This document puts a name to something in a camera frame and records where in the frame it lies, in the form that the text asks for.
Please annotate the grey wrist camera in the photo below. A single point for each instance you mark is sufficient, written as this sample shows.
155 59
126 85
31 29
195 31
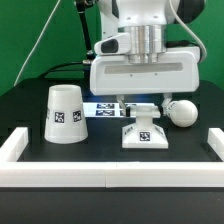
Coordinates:
118 44

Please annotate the white table border frame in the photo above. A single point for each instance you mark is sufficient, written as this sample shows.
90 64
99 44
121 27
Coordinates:
14 173

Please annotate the white lamp shade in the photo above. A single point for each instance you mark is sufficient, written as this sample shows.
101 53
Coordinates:
65 121

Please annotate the white fiducial marker sheet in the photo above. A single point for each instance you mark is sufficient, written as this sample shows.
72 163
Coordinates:
97 109

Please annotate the white lamp bulb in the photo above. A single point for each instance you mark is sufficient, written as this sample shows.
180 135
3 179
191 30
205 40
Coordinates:
182 113

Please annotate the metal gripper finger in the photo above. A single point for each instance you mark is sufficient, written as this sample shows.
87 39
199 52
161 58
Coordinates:
165 104
126 109

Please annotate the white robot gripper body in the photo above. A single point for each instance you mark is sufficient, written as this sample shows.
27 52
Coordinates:
176 70

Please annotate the white lamp base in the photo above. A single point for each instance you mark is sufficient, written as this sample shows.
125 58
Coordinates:
143 133

